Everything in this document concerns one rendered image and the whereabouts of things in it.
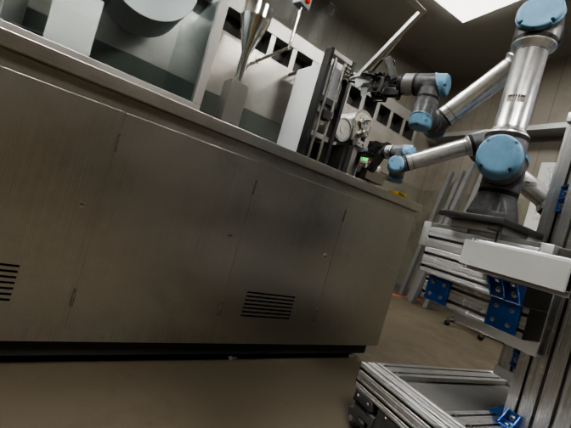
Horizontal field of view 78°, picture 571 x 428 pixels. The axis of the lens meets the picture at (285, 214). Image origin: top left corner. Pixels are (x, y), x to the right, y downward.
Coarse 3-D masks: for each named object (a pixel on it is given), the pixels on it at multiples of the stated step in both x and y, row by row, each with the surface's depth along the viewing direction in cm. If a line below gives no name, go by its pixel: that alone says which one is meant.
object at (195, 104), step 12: (228, 0) 120; (0, 24) 89; (12, 24) 91; (216, 24) 119; (24, 36) 92; (36, 36) 93; (216, 36) 120; (60, 48) 97; (216, 48) 120; (84, 60) 100; (96, 60) 102; (204, 60) 119; (120, 72) 106; (204, 72) 120; (144, 84) 110; (204, 84) 120; (168, 96) 114
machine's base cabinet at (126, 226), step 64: (0, 64) 88; (0, 128) 90; (64, 128) 97; (128, 128) 106; (192, 128) 117; (0, 192) 92; (64, 192) 100; (128, 192) 109; (192, 192) 120; (256, 192) 134; (320, 192) 152; (0, 256) 94; (64, 256) 102; (128, 256) 112; (192, 256) 124; (256, 256) 139; (320, 256) 158; (384, 256) 183; (0, 320) 96; (64, 320) 105; (128, 320) 115; (192, 320) 128; (256, 320) 144; (320, 320) 164; (384, 320) 192
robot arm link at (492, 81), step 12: (504, 60) 117; (492, 72) 118; (504, 72) 116; (480, 84) 119; (492, 84) 118; (504, 84) 118; (456, 96) 124; (468, 96) 121; (480, 96) 120; (444, 108) 125; (456, 108) 123; (468, 108) 122; (444, 120) 125; (456, 120) 126; (432, 132) 127; (444, 132) 131
